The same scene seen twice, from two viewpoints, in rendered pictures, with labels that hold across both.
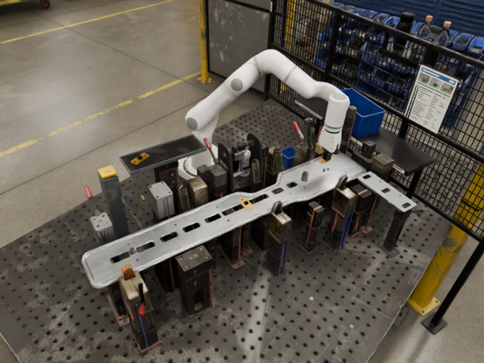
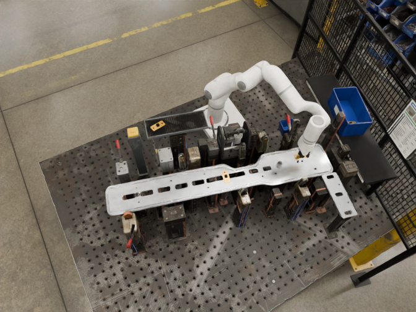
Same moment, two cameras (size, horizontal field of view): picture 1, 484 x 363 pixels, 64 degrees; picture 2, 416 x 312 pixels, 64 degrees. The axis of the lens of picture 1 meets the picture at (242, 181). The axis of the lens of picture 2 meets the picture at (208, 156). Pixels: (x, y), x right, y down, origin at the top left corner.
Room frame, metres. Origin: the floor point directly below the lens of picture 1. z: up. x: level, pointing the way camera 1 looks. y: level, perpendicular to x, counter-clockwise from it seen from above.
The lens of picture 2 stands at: (0.31, -0.21, 2.76)
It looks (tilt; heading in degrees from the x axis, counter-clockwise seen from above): 57 degrees down; 17
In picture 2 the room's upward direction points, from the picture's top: 3 degrees clockwise
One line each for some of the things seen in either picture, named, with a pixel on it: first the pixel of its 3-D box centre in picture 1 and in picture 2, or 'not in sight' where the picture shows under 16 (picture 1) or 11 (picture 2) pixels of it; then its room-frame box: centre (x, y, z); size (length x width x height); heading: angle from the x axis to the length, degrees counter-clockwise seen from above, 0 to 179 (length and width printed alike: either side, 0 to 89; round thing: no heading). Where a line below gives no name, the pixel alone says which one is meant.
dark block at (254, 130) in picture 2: (258, 177); (248, 149); (1.59, -0.09, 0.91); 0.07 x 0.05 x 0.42; 34
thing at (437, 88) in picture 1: (430, 99); (410, 129); (1.78, -0.92, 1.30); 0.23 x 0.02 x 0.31; 34
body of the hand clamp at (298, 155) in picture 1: (299, 173); (283, 151); (1.69, -0.31, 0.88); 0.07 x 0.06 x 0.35; 34
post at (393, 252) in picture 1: (395, 228); (338, 221); (1.32, -0.75, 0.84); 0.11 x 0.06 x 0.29; 34
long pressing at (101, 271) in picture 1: (243, 207); (223, 178); (1.27, -0.01, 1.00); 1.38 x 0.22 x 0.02; 124
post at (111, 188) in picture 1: (117, 212); (138, 153); (1.29, 0.57, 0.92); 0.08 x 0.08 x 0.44; 34
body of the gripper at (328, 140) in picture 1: (330, 137); (306, 143); (1.55, -0.41, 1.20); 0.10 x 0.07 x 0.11; 34
